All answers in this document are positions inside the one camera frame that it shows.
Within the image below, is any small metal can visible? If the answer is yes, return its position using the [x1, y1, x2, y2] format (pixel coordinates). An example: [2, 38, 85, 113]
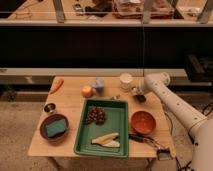
[44, 103, 56, 114]

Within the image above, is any grey crumpled cup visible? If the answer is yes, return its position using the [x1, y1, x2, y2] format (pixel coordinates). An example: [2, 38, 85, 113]
[92, 78, 104, 94]

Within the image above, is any bunch of dark grapes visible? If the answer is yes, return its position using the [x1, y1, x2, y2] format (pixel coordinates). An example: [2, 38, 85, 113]
[85, 106, 106, 125]

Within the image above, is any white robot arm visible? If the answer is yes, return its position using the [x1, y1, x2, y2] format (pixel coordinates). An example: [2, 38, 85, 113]
[132, 72, 213, 171]

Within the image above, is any small metal object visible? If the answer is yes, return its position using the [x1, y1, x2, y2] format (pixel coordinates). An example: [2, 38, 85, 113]
[110, 94, 120, 100]

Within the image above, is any dark purple bowl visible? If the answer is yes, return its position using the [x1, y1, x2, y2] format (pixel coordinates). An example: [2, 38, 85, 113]
[40, 114, 69, 141]

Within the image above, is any green plastic tray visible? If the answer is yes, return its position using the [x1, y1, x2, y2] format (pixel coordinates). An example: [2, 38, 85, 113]
[74, 99, 129, 158]

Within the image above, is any orange bowl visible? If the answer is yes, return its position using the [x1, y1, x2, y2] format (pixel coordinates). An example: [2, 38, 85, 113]
[131, 111, 156, 135]

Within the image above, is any orange fruit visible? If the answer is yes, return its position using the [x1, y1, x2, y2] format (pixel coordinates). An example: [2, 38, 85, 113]
[81, 86, 93, 98]

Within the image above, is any black handled brush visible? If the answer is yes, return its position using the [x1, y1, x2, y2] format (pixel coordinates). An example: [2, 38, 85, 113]
[129, 134, 172, 161]

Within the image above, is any teal sponge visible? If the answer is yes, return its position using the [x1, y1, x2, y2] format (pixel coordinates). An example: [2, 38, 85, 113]
[46, 119, 66, 137]

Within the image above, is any orange carrot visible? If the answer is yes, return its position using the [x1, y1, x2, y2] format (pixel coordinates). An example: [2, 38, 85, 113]
[49, 78, 64, 94]

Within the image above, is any black eraser block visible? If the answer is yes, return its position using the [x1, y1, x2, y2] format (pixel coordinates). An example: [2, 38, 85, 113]
[135, 95, 146, 103]

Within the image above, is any white plastic cup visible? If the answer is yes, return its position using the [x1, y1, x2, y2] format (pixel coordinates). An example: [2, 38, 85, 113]
[119, 73, 133, 91]

